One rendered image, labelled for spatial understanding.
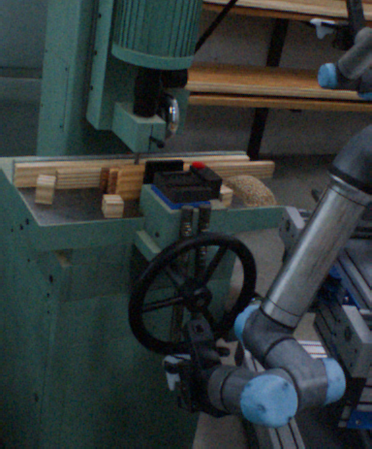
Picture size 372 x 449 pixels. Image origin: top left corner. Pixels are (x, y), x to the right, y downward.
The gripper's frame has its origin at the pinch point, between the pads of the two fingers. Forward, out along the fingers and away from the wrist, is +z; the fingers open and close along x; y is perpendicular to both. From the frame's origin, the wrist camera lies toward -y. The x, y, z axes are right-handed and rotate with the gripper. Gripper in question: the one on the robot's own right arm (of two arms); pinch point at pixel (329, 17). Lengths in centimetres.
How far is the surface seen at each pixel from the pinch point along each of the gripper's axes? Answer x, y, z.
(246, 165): -55, 23, -54
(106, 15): -89, -15, -46
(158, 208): -87, 18, -78
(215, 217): -75, 20, -82
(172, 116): -73, 10, -48
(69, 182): -101, 19, -59
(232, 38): 51, 54, 178
